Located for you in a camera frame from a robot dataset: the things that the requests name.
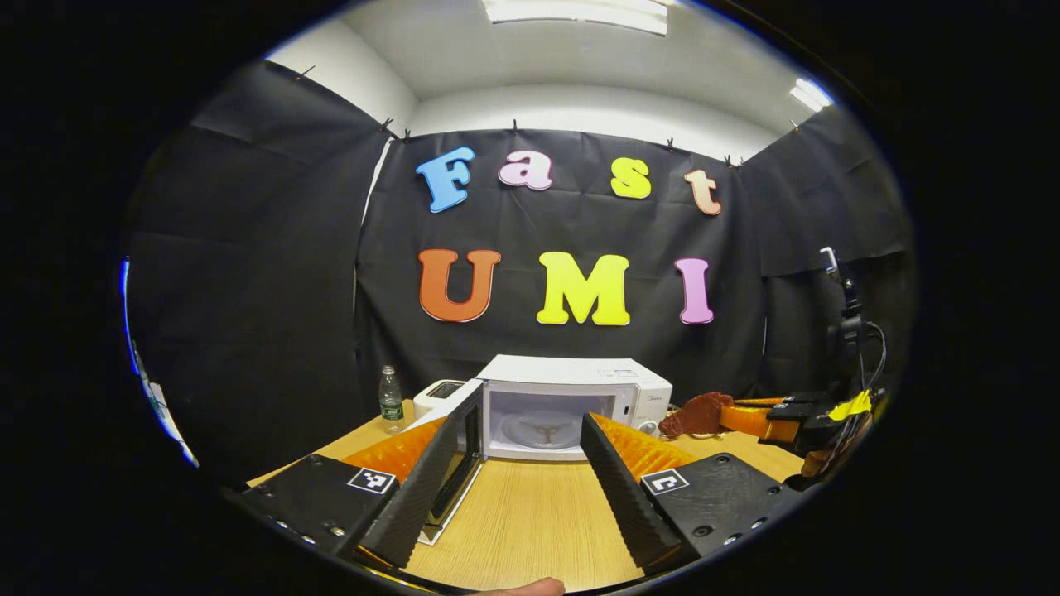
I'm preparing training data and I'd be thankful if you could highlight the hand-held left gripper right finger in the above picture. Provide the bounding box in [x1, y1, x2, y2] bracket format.
[578, 411, 808, 576]

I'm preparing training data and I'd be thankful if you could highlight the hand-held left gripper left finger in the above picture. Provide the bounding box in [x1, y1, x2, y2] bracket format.
[224, 414, 465, 572]

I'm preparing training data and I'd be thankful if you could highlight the red meat piece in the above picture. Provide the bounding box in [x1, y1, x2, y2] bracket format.
[658, 392, 736, 440]

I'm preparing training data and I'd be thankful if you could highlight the white microwave oven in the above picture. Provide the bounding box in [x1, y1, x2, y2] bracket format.
[406, 354, 673, 547]

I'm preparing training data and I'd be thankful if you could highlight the glass turntable plate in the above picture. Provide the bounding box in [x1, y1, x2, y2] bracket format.
[501, 411, 585, 450]

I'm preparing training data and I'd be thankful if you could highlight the clear plastic water bottle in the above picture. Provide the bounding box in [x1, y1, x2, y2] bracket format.
[378, 365, 404, 435]

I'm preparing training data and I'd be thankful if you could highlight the white toaster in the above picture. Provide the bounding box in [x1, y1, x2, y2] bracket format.
[412, 380, 466, 419]

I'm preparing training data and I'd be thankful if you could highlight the small ceiling light panel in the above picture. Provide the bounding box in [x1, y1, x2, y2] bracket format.
[788, 78, 833, 113]

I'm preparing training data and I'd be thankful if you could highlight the black backdrop cloth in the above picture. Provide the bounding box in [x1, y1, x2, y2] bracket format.
[116, 58, 918, 489]

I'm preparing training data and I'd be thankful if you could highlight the row of black cloth clips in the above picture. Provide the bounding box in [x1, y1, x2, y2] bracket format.
[294, 65, 800, 171]

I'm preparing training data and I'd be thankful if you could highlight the large ceiling light panel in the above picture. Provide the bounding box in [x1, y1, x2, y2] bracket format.
[482, 0, 668, 36]

